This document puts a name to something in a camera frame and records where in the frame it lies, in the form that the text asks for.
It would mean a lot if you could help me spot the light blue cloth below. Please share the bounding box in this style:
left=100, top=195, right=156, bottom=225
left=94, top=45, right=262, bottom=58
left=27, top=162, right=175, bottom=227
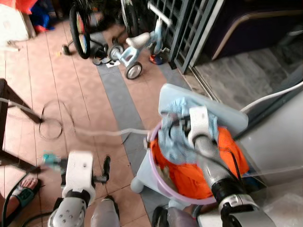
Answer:
left=158, top=96, right=219, bottom=165

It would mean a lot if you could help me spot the grey washing machine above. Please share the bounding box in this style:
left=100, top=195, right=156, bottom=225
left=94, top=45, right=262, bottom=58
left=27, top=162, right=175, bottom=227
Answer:
left=232, top=66, right=303, bottom=227

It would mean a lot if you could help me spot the grey left robot leg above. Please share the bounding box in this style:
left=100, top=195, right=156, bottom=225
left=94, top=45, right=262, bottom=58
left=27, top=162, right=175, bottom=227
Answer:
left=90, top=198, right=120, bottom=227

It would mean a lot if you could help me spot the teal plastic object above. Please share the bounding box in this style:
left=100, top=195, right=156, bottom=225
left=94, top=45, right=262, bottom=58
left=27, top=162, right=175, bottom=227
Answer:
left=42, top=152, right=68, bottom=174

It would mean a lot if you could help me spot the light blue plastic stool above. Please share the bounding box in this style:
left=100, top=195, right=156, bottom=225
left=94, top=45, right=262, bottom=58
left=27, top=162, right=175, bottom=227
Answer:
left=131, top=83, right=250, bottom=210

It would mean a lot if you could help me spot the purple laundry basket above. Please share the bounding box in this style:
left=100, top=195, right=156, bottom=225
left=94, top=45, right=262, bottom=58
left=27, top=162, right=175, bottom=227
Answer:
left=147, top=120, right=252, bottom=206

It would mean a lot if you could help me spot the orange cloth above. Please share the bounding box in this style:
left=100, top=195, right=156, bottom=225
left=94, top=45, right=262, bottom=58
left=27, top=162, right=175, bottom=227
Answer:
left=151, top=127, right=250, bottom=200

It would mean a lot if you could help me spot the person's foot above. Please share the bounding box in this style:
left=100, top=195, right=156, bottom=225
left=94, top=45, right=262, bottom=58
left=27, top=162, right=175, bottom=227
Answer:
left=0, top=175, right=39, bottom=219

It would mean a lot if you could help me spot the black teal sandal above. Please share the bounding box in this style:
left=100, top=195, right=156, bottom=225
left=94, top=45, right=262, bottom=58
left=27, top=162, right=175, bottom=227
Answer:
left=4, top=183, right=39, bottom=214

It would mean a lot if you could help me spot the light blue children's tricycle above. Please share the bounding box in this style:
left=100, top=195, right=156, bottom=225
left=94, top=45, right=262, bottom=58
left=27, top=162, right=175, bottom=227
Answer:
left=107, top=2, right=174, bottom=80

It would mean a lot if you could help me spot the grey metal gate grille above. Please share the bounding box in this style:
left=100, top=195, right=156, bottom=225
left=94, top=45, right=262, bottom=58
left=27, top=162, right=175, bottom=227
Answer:
left=151, top=0, right=225, bottom=74

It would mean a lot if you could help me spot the black bicycle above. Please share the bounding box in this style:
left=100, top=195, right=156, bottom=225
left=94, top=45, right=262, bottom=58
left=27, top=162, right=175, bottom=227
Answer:
left=62, top=0, right=110, bottom=66

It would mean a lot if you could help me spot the blue object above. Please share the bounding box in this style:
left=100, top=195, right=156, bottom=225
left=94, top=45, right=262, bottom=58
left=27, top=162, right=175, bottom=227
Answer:
left=29, top=4, right=55, bottom=34

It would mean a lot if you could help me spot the white box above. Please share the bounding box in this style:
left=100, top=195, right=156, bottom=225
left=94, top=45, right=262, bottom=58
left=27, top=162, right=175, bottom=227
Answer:
left=0, top=4, right=35, bottom=49

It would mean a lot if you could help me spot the red plastic object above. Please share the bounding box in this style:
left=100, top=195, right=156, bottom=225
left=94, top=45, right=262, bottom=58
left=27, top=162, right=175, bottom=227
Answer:
left=13, top=0, right=39, bottom=15

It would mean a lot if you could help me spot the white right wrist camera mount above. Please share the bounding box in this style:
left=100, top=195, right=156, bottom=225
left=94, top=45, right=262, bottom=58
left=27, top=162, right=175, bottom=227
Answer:
left=188, top=106, right=210, bottom=145

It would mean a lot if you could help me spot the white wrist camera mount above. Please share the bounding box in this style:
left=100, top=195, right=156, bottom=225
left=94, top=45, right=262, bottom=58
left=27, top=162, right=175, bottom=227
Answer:
left=188, top=106, right=210, bottom=145
left=63, top=151, right=96, bottom=192

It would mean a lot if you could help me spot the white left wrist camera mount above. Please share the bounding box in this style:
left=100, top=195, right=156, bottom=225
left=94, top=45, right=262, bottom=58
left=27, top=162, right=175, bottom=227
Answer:
left=63, top=151, right=96, bottom=192

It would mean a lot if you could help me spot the clear water hose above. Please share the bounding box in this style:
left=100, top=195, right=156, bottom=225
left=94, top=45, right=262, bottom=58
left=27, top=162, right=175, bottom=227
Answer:
left=0, top=97, right=153, bottom=139

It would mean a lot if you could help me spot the thin wire loop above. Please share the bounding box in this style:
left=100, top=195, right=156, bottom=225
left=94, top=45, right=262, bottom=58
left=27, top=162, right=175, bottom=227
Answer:
left=39, top=99, right=77, bottom=141

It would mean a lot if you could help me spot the white hose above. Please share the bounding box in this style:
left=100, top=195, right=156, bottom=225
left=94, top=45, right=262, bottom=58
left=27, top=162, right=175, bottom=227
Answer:
left=241, top=82, right=303, bottom=113

